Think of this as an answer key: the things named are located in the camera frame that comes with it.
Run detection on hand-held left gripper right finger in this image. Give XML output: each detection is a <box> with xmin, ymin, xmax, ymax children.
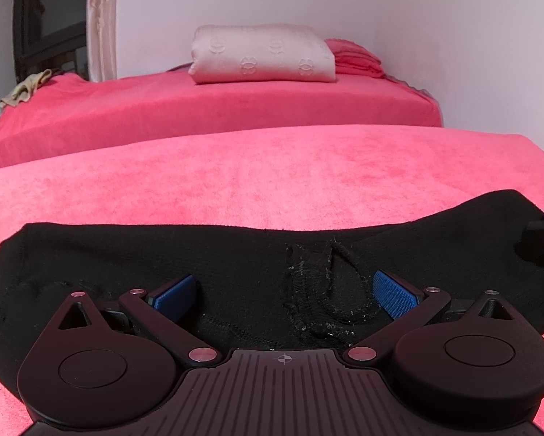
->
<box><xmin>343</xmin><ymin>270</ymin><xmax>522</xmax><ymax>363</ymax></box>

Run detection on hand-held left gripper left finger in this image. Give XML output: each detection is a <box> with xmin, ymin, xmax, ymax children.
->
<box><xmin>54</xmin><ymin>275</ymin><xmax>220</xmax><ymax>366</ymax></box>

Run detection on black pants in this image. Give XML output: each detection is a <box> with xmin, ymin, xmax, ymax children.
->
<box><xmin>0</xmin><ymin>190</ymin><xmax>544</xmax><ymax>400</ymax></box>

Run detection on red bed sheet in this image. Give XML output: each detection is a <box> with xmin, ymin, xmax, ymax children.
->
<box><xmin>0</xmin><ymin>72</ymin><xmax>443</xmax><ymax>171</ymax></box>

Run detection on grey lace cloth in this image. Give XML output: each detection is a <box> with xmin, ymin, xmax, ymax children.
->
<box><xmin>381</xmin><ymin>73</ymin><xmax>436</xmax><ymax>101</ymax></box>

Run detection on folded red blanket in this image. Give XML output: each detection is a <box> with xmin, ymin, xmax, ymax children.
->
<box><xmin>324</xmin><ymin>39</ymin><xmax>385</xmax><ymax>79</ymax></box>

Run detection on beige cloth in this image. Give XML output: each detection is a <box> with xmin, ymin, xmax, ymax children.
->
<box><xmin>0</xmin><ymin>69</ymin><xmax>54</xmax><ymax>109</ymax></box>

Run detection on folded pale pink quilt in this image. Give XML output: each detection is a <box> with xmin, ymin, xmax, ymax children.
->
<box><xmin>188</xmin><ymin>24</ymin><xmax>336</xmax><ymax>85</ymax></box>

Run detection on pale pink curtain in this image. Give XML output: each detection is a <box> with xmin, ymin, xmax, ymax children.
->
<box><xmin>87</xmin><ymin>0</ymin><xmax>119</xmax><ymax>83</ymax></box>

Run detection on dark framed window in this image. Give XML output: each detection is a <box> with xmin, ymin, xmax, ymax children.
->
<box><xmin>13</xmin><ymin>0</ymin><xmax>91</xmax><ymax>83</ymax></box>

